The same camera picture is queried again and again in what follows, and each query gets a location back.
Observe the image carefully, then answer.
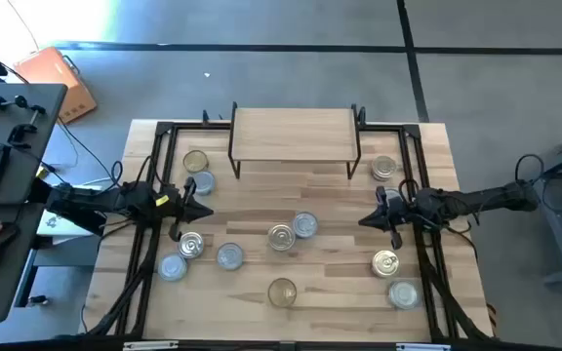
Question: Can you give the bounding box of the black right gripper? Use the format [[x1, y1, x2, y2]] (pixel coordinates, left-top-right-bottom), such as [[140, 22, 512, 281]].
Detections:
[[358, 186, 423, 251]]

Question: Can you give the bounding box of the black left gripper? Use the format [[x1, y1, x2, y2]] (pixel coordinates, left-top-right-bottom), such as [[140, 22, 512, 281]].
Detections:
[[149, 176, 215, 242]]

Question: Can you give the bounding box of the silver-lid seafood can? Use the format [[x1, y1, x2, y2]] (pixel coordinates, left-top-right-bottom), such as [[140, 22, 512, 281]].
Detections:
[[157, 253, 188, 283], [216, 242, 245, 272], [387, 279, 422, 311], [192, 170, 217, 197]]

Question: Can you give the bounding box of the pink-blue label seafood can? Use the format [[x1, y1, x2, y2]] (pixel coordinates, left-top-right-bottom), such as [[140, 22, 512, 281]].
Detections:
[[371, 250, 401, 279], [267, 223, 297, 253], [371, 155, 398, 183], [178, 231, 205, 259]]

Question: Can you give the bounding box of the gold-lid green-label can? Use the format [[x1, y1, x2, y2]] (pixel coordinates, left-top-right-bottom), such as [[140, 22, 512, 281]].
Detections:
[[182, 149, 210, 175], [266, 277, 299, 309]]

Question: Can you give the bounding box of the black diagonal strut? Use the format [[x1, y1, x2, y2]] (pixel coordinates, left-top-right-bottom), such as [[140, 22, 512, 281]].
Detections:
[[29, 177, 109, 239]]

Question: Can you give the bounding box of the white printed box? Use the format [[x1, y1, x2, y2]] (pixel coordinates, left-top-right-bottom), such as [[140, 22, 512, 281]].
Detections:
[[36, 209, 98, 240]]

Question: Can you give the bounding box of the grey desk top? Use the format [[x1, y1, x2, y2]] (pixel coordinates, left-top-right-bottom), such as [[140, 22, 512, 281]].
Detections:
[[0, 81, 69, 206]]

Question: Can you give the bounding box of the black computer mouse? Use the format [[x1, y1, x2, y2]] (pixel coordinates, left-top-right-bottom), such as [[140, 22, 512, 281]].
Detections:
[[0, 221, 20, 254]]

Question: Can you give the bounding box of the orange case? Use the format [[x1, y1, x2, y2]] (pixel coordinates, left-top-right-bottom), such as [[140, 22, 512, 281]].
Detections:
[[13, 46, 99, 125]]

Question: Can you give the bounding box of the black metal table frame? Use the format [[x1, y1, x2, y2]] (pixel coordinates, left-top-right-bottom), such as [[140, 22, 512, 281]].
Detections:
[[80, 119, 495, 342]]

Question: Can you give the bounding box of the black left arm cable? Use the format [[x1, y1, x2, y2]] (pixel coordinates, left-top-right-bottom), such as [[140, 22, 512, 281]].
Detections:
[[108, 154, 187, 196]]

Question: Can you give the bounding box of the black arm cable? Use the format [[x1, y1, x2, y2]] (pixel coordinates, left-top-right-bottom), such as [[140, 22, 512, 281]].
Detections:
[[396, 153, 546, 235], [108, 154, 187, 196]]

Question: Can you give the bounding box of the wooden shelf black frame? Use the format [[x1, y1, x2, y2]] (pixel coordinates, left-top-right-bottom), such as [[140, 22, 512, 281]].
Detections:
[[226, 100, 363, 180]]

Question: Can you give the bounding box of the silver metal bracket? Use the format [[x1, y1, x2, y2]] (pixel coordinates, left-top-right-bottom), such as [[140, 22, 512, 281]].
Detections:
[[123, 340, 180, 351], [396, 343, 451, 351]]

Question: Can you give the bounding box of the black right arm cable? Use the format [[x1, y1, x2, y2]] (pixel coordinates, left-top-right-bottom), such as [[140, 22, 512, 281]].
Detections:
[[396, 153, 546, 235]]

